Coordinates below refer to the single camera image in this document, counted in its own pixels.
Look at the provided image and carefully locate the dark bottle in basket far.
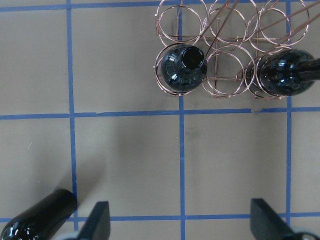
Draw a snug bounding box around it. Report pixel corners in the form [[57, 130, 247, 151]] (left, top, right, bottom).
[[256, 49, 320, 96]]

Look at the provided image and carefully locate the copper wire wine basket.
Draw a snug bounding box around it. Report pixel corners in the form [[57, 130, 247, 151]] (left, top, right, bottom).
[[153, 0, 320, 100]]

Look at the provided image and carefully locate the dark bottle in basket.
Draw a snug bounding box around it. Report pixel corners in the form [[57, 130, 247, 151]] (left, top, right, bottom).
[[161, 44, 207, 94], [256, 49, 320, 96]]

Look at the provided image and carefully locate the dark bottle in basket near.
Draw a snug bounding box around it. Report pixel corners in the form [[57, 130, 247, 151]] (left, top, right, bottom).
[[161, 44, 207, 94]]

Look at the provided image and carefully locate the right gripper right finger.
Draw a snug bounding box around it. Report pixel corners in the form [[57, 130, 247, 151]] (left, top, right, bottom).
[[250, 198, 303, 240]]

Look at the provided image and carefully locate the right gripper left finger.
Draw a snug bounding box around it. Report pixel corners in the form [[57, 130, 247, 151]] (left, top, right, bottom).
[[77, 201, 111, 240]]

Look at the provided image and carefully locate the dark wine bottle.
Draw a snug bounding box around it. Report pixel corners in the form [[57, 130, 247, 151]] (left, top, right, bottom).
[[0, 189, 77, 240]]

